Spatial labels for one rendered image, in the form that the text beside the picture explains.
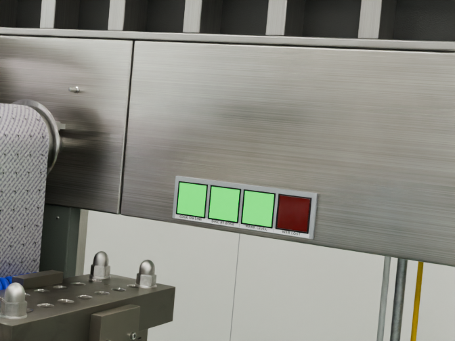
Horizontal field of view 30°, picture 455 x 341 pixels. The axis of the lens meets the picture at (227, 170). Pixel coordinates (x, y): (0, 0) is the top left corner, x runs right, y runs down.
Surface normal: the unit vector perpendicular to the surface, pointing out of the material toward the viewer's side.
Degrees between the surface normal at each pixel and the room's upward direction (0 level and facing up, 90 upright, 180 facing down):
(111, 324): 90
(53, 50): 90
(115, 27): 90
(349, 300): 90
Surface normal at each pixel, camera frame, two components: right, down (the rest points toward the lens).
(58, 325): 0.88, 0.11
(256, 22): -0.47, 0.00
